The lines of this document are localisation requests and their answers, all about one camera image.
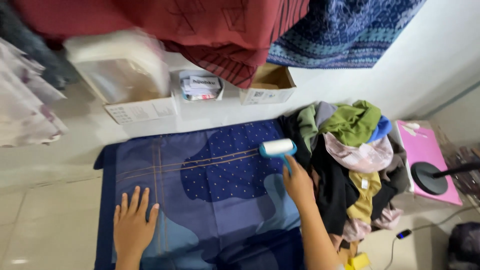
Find person's left hand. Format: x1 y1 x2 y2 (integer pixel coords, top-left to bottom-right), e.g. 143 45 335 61
113 186 160 261

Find blue lint roller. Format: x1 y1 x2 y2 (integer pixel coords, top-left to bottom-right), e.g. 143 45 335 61
259 138 298 176

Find dark grey fuzzy garment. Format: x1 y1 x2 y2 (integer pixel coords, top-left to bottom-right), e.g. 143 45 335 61
0 2 77 91

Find dark bag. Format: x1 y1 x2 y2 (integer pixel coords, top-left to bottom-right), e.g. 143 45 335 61
447 221 480 270

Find red hanging cloth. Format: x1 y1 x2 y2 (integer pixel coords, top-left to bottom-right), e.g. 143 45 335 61
11 0 311 89

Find blue patterned hanging cloth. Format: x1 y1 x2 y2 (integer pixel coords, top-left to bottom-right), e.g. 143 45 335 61
266 0 428 70

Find open brown cardboard box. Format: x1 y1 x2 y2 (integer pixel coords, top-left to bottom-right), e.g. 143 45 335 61
239 62 297 106

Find large white cardboard box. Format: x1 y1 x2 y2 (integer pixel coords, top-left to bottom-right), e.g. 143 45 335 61
63 29 178 125

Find pile of mixed clothes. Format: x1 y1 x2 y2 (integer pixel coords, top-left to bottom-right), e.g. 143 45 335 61
278 100 411 259

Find small white box of papers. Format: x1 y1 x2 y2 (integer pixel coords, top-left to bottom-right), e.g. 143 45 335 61
178 70 226 102

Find grey cable with switch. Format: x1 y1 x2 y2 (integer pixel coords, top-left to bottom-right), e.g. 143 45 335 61
382 205 477 270

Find black lamp stand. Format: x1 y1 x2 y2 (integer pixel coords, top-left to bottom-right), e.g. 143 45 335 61
410 160 480 196

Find blue patterned cloth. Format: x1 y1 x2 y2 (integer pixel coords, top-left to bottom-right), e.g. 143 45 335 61
93 119 305 270
266 0 428 70

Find cluttered patterned items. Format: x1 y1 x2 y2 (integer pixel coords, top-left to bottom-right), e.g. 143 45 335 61
439 124 480 211

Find floral white hanging cloth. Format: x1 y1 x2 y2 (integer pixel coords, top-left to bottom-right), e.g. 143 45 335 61
0 37 69 148

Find pink box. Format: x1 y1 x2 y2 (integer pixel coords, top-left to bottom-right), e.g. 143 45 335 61
395 119 463 206

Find yellow object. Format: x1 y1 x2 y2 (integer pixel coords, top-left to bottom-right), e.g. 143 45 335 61
344 252 371 270

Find person's right hand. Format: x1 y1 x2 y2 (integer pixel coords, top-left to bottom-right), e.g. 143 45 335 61
282 154 316 214

